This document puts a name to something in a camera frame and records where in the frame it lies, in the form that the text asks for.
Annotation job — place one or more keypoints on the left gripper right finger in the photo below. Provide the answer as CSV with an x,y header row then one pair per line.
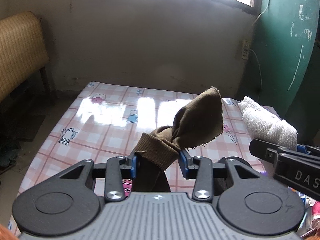
x,y
198,167

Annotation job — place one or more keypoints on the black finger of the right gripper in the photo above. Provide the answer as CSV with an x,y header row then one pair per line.
x,y
265,151

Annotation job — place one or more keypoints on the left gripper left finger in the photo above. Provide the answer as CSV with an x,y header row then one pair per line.
x,y
119,167

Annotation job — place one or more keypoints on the white towel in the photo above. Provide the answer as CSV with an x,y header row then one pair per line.
x,y
264,125

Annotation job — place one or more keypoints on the brown sock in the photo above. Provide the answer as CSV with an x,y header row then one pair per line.
x,y
195,124

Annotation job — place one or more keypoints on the black round lid cup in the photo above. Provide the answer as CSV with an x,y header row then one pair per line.
x,y
237,162

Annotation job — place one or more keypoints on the green door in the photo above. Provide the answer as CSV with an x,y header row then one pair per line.
x,y
282,70

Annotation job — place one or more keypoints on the woven bamboo chair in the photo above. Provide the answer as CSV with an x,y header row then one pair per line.
x,y
23,50

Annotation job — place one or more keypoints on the wall power socket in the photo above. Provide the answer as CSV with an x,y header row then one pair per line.
x,y
245,49

